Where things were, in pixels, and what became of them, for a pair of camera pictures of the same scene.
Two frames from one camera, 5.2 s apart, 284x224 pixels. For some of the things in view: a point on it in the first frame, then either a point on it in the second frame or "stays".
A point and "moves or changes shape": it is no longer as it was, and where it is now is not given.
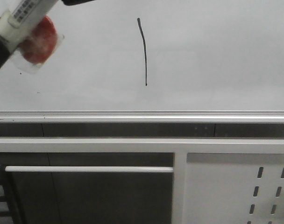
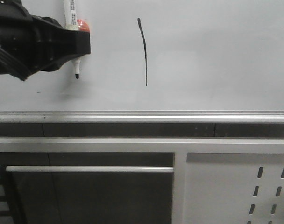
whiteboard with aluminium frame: [157, 61] stays
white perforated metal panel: [237, 188] stays
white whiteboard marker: [15, 24] moves or changes shape
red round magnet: [40, 42] moves or changes shape
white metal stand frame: [179, 147] stays
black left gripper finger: [1, 52] -> [50, 35]
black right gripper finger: [73, 2] -> [52, 58]
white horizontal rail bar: [89, 169] stays
